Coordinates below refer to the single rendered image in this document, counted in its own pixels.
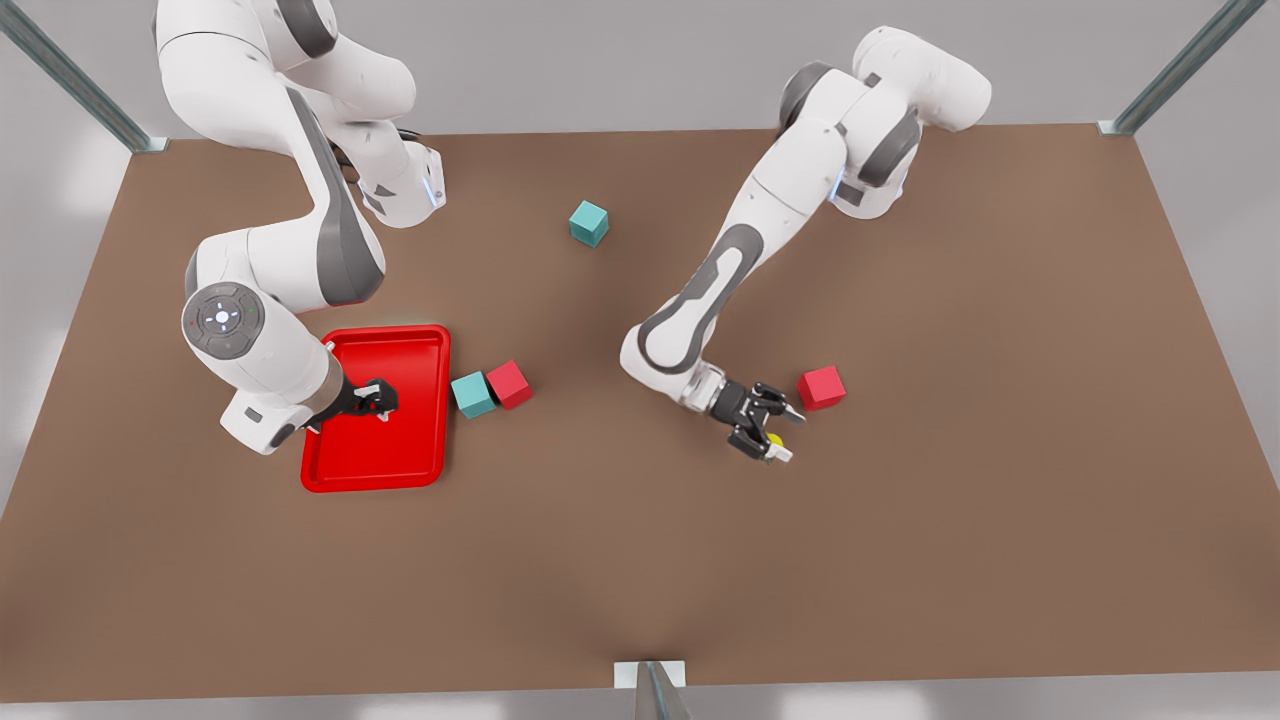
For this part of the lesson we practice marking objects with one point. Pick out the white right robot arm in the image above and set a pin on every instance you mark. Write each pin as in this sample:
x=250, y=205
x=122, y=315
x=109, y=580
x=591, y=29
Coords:
x=255, y=120

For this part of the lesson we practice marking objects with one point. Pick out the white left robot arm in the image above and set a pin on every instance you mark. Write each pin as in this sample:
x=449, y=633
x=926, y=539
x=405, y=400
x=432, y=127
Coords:
x=800, y=190

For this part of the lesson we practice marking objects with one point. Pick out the red cube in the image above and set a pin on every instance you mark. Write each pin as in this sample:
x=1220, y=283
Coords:
x=510, y=384
x=821, y=387

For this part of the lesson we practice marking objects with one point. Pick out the red plastic tray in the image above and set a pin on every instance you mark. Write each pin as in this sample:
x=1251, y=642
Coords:
x=380, y=440

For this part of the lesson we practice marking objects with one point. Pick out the teal cube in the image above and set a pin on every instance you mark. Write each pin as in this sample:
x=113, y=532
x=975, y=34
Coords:
x=589, y=223
x=472, y=394

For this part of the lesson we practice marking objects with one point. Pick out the silver frame post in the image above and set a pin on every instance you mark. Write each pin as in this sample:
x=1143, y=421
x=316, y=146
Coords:
x=655, y=690
x=1185, y=65
x=70, y=75

